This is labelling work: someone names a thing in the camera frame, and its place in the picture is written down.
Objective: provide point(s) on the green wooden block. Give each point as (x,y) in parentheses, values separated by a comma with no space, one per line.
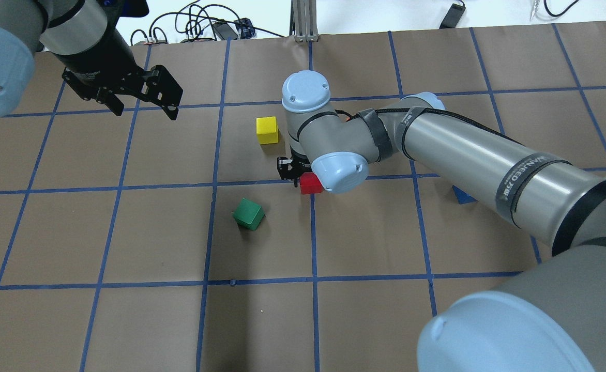
(248,214)

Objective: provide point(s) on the aluminium frame post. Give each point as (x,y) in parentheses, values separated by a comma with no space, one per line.
(303,21)

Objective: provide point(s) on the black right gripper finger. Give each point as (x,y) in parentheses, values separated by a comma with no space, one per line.
(285,170)

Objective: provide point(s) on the red wooden block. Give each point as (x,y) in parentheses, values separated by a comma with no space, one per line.
(309,184)

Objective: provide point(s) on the yellow wooden block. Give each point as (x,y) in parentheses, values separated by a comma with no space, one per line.
(267,130)

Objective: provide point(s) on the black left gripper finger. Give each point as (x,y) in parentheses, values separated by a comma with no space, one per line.
(110,100)
(162,89)

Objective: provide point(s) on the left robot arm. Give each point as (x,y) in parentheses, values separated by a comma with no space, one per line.
(62,27)

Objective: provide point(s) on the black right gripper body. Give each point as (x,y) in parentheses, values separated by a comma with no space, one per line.
(288,169)

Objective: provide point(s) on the blue wooden block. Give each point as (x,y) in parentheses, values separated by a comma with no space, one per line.
(462,197)

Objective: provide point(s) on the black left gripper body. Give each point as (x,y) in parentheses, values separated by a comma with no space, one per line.
(97,56)

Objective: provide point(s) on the black power adapter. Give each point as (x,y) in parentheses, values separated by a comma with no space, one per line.
(453,15)

